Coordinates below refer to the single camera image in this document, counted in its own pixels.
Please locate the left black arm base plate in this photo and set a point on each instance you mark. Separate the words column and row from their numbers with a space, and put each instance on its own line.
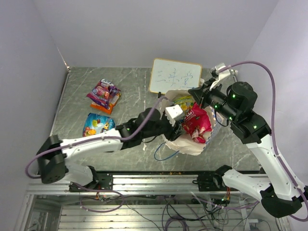
column 103, row 182

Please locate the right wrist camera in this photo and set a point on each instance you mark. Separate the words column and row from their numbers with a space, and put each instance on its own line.
column 220, row 75

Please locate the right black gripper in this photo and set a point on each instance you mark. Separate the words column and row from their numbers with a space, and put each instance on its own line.
column 198, row 92

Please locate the aluminium mounting rail frame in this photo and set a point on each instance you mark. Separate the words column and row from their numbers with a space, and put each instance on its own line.
column 144, row 201

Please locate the blue candy packet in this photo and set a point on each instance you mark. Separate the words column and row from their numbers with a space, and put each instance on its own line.
column 96, row 124

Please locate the yellow green snack packet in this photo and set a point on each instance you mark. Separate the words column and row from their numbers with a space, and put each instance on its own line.
column 185, row 103

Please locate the small whiteboard on stand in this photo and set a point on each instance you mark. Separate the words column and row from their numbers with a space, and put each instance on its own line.
column 173, row 75

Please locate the purple snack packet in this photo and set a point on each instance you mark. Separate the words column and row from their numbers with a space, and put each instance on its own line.
column 103, row 92

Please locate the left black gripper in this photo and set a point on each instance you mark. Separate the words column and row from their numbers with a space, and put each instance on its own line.
column 171, row 134

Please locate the blue checkered paper bag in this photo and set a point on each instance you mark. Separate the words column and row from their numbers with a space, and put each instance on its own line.
column 184, row 143

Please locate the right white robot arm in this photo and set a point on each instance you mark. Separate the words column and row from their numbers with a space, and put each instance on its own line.
column 281, row 194

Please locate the orange snack packet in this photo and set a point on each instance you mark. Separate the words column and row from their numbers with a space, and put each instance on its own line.
column 109, row 109

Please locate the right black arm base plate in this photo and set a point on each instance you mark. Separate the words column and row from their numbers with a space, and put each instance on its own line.
column 206, row 184

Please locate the red snack packet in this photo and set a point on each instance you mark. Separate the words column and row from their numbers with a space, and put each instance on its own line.
column 196, row 123

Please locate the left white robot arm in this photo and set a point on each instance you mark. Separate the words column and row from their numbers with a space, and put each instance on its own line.
column 57, row 158

